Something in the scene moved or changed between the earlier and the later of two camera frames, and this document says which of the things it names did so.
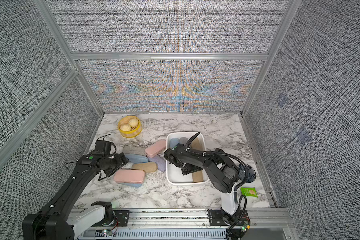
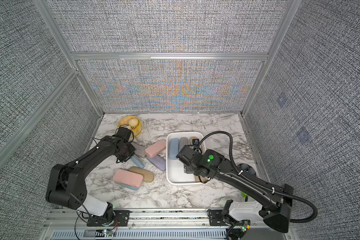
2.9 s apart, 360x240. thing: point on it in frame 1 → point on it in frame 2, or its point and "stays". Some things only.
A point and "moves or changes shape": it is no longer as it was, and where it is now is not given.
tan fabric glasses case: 147,166 → 148,176
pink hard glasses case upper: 155,148 stays
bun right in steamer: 133,122 stays
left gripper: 121,160 → 123,158
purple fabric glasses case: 160,161 stays
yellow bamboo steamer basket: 130,126 stays
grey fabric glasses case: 183,140 stays
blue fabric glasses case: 136,158 moves or changes shape
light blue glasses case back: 173,142 stays
